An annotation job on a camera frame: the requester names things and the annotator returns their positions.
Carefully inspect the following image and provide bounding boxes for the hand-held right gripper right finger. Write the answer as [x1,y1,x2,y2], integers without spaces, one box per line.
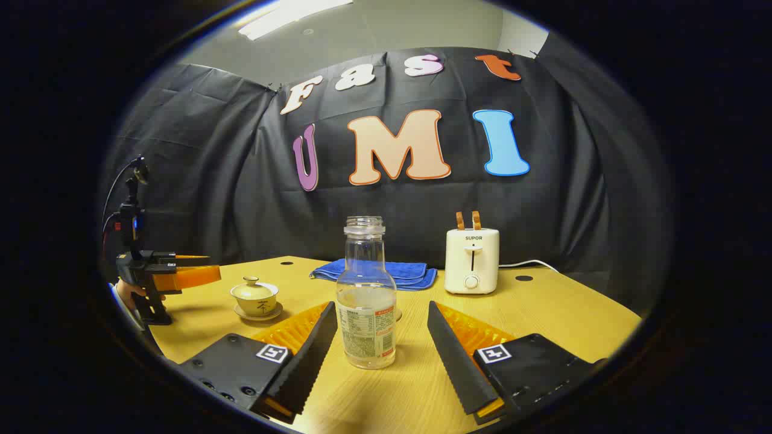
[427,300,609,426]

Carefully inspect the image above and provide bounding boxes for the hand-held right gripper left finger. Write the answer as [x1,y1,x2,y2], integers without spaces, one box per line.
[179,301,339,425]

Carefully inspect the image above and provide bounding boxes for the yellow ceramic teacup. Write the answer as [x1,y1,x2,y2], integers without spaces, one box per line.
[232,294,279,318]

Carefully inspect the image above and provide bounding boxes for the clear plastic water bottle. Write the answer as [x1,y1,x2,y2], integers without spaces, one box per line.
[336,216,398,371]

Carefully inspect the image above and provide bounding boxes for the yellow ceramic saucer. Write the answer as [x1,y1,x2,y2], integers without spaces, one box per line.
[233,303,284,322]

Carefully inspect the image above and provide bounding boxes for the black backdrop cloth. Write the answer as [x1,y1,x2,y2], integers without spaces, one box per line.
[98,47,671,315]

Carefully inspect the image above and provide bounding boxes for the folded blue towel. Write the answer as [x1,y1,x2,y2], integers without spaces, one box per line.
[309,259,438,292]

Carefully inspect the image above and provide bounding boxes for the cream white toaster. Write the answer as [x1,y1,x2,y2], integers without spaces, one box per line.
[445,227,501,295]

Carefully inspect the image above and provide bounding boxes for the left hand-held gripper cable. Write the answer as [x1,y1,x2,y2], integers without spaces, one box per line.
[101,158,134,243]

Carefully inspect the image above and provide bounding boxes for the white toaster power cable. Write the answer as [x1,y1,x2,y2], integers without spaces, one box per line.
[498,259,561,274]

